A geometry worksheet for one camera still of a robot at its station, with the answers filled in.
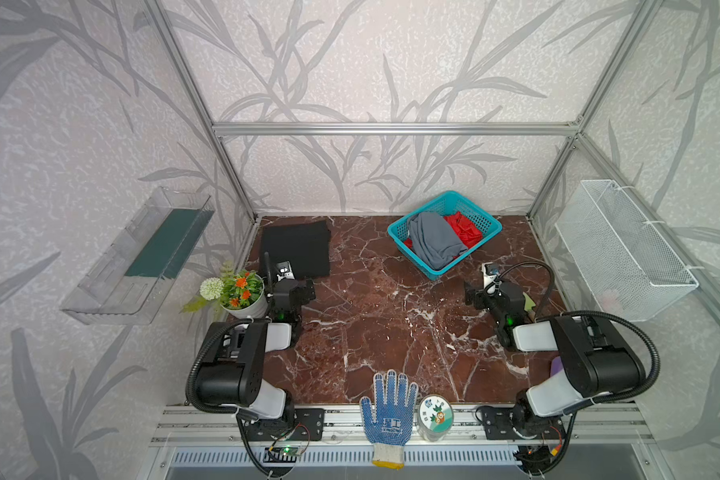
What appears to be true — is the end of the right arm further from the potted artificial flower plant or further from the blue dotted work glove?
the potted artificial flower plant

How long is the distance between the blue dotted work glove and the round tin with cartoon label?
0.06 m

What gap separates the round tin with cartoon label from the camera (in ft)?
2.23

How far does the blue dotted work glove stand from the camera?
0.71 metres
